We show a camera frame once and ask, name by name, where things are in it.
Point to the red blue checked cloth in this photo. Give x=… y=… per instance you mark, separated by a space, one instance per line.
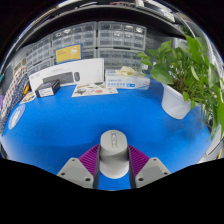
x=13 y=85

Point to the dark overhead shelf unit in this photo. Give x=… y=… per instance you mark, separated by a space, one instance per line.
x=100 y=11

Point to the grey small-drawer cabinet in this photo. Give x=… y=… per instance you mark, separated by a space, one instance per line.
x=75 y=35
x=121 y=35
x=39 y=53

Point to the navy polka dot cloth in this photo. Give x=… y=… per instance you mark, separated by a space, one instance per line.
x=13 y=100

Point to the yellow orange tool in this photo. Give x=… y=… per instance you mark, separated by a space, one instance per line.
x=26 y=90

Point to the colourful sticker sheet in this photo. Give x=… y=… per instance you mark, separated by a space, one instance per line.
x=28 y=97
x=95 y=90

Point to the long white keyboard box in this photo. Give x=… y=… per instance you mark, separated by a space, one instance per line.
x=90 y=68

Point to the small black box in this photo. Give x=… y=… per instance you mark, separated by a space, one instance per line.
x=47 y=89

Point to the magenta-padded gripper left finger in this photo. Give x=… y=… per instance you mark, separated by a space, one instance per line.
x=75 y=171

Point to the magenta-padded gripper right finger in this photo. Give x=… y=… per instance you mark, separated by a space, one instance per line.
x=151 y=171

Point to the white and blue glove box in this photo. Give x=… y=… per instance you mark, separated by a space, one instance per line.
x=126 y=81

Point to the yellow box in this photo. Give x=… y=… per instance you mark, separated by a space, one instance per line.
x=68 y=53

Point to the beige woven basket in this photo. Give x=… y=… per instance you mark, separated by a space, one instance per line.
x=19 y=65

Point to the small purple object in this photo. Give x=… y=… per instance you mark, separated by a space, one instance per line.
x=1 y=102

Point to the green plant in white pot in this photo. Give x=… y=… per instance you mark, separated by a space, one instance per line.
x=173 y=101

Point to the white computer mouse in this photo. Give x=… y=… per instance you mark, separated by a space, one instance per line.
x=114 y=156

